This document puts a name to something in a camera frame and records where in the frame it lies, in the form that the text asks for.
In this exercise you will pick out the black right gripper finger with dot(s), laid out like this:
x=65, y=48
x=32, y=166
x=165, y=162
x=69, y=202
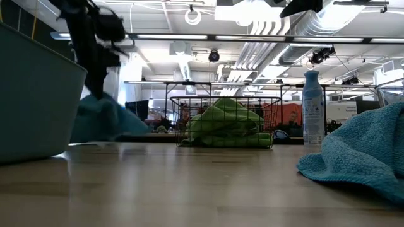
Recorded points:
x=300, y=6

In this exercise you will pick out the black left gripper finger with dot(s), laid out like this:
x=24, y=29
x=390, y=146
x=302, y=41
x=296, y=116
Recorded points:
x=100, y=79
x=90, y=79

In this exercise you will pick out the blue microfiber towel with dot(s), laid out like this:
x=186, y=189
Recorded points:
x=363, y=151
x=104, y=123

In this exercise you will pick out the black computer monitor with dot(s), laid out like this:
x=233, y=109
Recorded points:
x=139, y=108

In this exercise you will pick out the teal plastic bin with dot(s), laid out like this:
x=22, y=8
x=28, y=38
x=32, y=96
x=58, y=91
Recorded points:
x=38, y=101

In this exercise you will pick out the black overhead bar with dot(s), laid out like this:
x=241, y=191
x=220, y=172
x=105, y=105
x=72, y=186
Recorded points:
x=360, y=3

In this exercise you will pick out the long led light bar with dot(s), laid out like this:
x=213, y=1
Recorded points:
x=170, y=37

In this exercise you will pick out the light blue spray bottle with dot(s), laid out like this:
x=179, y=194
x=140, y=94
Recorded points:
x=313, y=104

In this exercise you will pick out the orange fabric panel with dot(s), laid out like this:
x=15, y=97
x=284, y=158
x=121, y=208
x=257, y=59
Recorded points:
x=277, y=110

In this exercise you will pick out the white sign board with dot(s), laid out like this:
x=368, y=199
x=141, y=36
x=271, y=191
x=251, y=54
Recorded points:
x=341, y=110

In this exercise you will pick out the person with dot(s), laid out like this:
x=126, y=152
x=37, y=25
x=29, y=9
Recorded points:
x=293, y=118

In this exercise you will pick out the clear plastic bin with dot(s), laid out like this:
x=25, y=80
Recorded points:
x=389, y=96

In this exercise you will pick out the silver ceiling duct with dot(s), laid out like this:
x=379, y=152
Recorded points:
x=315, y=28

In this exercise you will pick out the black table rail frame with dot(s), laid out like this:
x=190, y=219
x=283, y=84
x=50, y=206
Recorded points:
x=161, y=138

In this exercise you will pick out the black background station frame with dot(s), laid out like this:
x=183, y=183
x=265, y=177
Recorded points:
x=189, y=83

